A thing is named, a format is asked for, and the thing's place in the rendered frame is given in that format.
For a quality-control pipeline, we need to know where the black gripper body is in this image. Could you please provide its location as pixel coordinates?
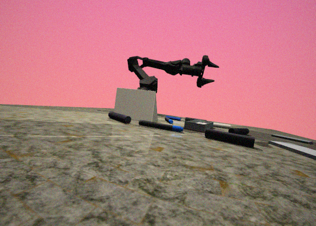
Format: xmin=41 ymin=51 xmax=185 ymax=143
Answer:
xmin=190 ymin=55 xmax=209 ymax=88

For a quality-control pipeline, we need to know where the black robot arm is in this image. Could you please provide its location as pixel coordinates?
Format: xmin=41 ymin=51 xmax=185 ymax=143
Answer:
xmin=127 ymin=56 xmax=191 ymax=93

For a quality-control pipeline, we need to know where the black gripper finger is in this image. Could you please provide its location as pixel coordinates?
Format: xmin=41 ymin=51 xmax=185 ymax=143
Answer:
xmin=208 ymin=60 xmax=219 ymax=68
xmin=202 ymin=78 xmax=214 ymax=86

